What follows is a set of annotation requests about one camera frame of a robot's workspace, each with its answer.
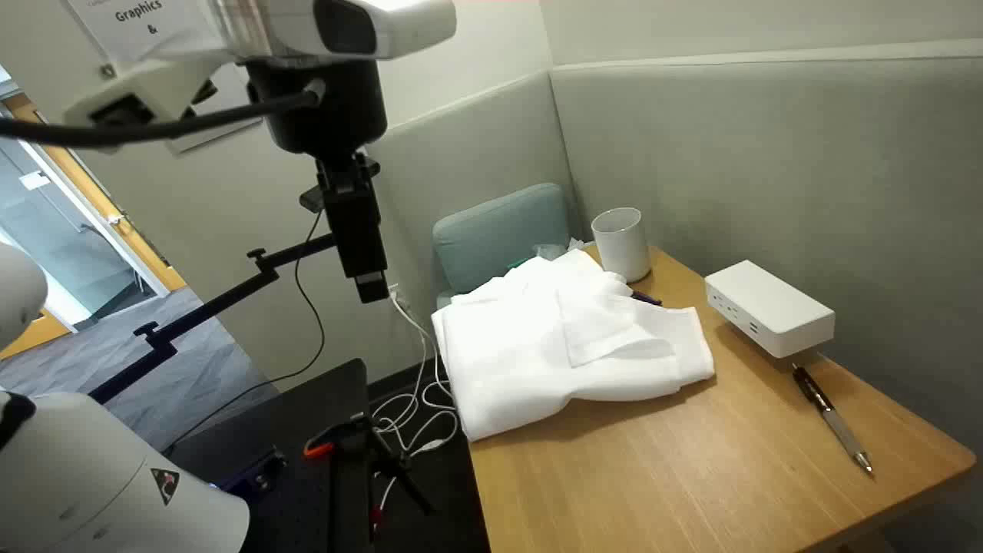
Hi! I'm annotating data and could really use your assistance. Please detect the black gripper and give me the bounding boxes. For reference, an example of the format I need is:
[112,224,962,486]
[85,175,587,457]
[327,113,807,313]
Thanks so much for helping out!
[241,56,393,306]

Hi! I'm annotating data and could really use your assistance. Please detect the white cloth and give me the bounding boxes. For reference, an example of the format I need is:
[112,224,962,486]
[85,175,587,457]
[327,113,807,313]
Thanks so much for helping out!
[429,244,717,444]

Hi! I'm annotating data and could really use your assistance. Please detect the teal upholstered chair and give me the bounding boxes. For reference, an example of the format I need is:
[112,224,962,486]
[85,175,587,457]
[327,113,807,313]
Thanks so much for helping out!
[429,180,574,306]

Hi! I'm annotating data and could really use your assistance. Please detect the black floor mat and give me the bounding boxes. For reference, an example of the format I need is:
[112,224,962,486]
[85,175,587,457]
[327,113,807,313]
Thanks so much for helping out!
[167,357,370,553]

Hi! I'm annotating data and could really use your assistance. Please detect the small black tripod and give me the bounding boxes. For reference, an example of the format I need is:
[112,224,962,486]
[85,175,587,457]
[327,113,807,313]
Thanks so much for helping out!
[365,427,440,516]

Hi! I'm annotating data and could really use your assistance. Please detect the white ceramic mug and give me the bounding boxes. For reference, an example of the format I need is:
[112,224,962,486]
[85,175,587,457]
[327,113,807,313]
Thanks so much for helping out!
[588,201,654,286]

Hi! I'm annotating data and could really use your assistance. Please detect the white rectangular box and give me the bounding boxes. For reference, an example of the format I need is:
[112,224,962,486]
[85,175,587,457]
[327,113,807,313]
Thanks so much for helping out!
[703,259,839,362]

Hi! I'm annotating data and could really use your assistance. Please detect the black and silver pen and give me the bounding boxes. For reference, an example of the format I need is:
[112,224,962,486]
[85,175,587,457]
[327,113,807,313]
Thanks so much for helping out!
[789,362,879,480]

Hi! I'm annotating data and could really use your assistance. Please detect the thin black camera cable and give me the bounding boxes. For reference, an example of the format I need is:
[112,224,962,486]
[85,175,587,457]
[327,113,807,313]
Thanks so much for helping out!
[271,210,332,387]

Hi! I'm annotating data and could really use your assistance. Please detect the black articulated camera stand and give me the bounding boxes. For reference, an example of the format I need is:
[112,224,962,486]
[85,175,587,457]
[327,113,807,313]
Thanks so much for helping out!
[88,229,341,405]

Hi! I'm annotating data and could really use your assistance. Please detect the white cables bundle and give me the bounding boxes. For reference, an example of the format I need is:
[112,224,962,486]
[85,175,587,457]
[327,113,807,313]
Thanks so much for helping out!
[365,286,461,457]

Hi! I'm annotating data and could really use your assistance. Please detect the orange handled tool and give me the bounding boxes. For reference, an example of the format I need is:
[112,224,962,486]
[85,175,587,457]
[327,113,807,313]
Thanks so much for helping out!
[301,410,365,463]

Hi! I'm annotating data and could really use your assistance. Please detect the wooden door frame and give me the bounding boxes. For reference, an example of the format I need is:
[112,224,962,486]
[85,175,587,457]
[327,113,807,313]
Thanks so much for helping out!
[0,94,189,362]

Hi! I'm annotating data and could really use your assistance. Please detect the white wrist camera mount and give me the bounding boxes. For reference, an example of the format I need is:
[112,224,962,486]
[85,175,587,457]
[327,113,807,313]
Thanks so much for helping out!
[60,56,241,129]

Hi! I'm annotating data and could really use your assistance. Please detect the grey wall sign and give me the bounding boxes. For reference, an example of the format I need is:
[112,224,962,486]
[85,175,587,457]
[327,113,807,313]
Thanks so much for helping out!
[60,0,268,155]

